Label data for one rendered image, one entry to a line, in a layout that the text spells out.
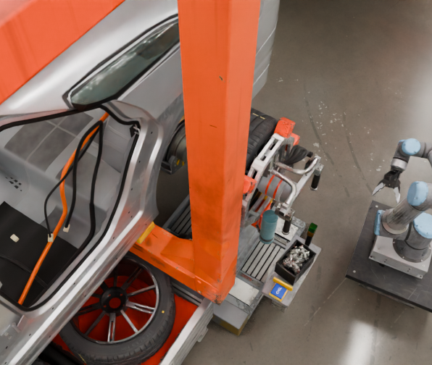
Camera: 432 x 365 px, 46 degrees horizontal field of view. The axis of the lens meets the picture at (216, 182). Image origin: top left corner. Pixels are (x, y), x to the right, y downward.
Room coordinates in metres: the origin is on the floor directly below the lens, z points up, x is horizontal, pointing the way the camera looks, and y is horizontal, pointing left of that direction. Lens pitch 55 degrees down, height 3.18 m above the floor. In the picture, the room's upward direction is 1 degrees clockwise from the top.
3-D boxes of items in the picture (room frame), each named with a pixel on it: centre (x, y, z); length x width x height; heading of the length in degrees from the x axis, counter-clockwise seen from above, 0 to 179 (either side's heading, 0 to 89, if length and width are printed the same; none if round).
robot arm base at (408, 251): (1.48, -1.20, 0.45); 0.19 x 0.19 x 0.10
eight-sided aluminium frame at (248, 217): (1.64, -0.27, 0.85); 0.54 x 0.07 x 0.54; 148
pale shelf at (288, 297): (1.29, -0.45, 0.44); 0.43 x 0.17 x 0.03; 148
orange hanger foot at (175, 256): (1.32, 0.28, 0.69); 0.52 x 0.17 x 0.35; 58
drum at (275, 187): (1.60, -0.33, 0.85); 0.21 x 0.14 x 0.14; 58
